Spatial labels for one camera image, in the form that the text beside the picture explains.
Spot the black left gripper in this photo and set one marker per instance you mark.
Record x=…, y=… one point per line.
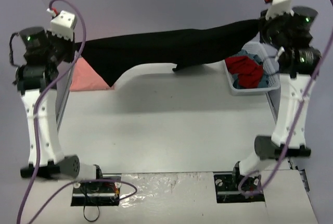
x=68, y=51

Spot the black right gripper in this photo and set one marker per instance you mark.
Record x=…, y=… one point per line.
x=267, y=28

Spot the black t-shirt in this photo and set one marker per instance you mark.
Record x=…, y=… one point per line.
x=112, y=57

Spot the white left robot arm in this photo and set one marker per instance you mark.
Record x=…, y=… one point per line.
x=36, y=81

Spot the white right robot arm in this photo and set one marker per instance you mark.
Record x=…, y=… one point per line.
x=297, y=64

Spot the white plastic laundry basket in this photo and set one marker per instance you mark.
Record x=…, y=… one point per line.
x=273, y=79

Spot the folded pink t-shirt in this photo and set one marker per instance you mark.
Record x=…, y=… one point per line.
x=84, y=78

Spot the grey-blue t-shirt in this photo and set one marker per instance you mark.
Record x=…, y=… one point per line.
x=258, y=60

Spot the red t-shirt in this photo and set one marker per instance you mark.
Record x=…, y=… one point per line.
x=246, y=72

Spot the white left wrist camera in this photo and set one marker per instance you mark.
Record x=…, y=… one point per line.
x=62, y=24

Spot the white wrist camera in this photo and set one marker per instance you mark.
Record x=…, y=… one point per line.
x=62, y=24
x=278, y=8

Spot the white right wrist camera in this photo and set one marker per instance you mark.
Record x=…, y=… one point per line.
x=278, y=8

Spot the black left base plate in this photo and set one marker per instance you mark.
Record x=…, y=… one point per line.
x=96, y=193

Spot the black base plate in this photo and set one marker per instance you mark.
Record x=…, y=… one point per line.
x=96, y=193
x=226, y=189

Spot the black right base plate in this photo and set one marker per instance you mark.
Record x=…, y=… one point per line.
x=226, y=189

